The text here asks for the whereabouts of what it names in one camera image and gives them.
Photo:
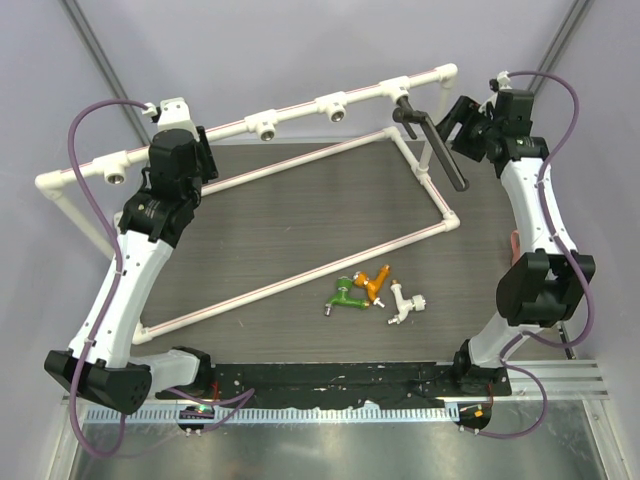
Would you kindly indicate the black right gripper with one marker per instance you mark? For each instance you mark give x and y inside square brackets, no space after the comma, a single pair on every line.
[464,111]

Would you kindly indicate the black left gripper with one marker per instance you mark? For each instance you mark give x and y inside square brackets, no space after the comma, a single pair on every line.
[208,170]

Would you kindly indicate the dark metal long faucet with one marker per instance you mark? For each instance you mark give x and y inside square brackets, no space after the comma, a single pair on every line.
[405,115]

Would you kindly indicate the white PVC pipe frame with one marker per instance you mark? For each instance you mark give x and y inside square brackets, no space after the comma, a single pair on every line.
[323,180]

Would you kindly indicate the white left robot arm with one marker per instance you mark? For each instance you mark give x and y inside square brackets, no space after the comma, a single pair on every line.
[153,220]

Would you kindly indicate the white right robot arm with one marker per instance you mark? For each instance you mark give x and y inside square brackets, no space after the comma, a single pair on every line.
[546,282]

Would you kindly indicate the pink mug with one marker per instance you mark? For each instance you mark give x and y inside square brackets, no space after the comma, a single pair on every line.
[515,247]

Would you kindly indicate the green faucet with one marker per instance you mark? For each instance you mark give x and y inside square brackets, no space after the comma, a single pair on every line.
[342,297]

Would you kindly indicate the orange faucet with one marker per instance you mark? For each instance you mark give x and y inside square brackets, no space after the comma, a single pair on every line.
[372,286]

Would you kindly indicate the white faucet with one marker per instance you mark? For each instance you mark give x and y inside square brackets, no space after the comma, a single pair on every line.
[404,306]

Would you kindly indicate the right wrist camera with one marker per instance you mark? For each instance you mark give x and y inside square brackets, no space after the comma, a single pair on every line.
[501,82]

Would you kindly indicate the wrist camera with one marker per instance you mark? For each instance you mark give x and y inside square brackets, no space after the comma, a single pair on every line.
[501,82]
[171,114]

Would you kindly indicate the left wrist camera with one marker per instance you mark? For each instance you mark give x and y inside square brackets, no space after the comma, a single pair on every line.
[171,114]

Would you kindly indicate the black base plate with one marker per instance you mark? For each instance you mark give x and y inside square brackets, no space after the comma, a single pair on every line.
[338,386]

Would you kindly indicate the grey slotted cable duct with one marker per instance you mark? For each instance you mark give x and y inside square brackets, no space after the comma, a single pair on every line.
[369,413]

